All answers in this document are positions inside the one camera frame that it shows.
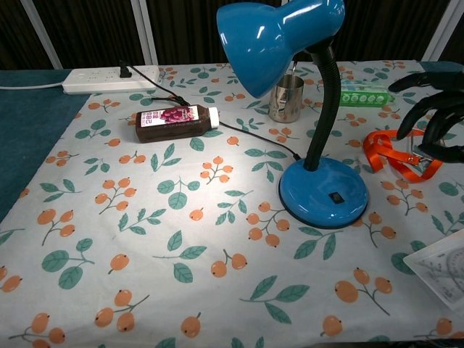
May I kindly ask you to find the dark grape juice bottle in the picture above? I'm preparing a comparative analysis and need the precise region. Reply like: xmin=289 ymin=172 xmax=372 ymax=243
xmin=134 ymin=104 xmax=220 ymax=144

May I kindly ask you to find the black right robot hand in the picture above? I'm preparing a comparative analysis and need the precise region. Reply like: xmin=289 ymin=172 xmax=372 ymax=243
xmin=387 ymin=70 xmax=464 ymax=165

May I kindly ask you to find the ruler set in clear bag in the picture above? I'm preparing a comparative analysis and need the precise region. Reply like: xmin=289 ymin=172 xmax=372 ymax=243
xmin=402 ymin=236 xmax=464 ymax=313

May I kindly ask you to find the white power strip cable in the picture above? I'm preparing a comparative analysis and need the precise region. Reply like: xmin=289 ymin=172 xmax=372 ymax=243
xmin=0 ymin=80 xmax=65 ymax=91

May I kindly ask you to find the black folding screen silver frame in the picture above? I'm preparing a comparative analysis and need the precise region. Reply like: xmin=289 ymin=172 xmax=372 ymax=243
xmin=0 ymin=0 xmax=464 ymax=71

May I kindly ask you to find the orange lanyard with clip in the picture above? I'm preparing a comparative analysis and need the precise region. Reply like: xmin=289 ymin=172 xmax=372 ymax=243
xmin=362 ymin=128 xmax=444 ymax=183

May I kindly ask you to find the blue desk lamp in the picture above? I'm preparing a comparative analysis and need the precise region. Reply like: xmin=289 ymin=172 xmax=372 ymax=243
xmin=216 ymin=0 xmax=370 ymax=230

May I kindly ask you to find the floral patterned tablecloth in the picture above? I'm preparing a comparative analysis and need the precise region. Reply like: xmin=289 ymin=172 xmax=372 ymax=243
xmin=0 ymin=59 xmax=464 ymax=348

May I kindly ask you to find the black power cord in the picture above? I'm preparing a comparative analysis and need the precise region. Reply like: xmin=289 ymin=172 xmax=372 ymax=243
xmin=119 ymin=59 xmax=302 ymax=161

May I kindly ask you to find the green tissue pack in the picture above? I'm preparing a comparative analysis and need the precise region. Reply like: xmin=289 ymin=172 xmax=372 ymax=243
xmin=338 ymin=80 xmax=397 ymax=108

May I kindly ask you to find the stainless steel cup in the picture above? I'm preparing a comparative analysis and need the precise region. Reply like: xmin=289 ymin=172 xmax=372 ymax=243
xmin=268 ymin=73 xmax=305 ymax=125

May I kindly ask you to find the white power strip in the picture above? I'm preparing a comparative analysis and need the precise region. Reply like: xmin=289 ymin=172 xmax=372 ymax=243
xmin=61 ymin=65 xmax=162 ymax=96

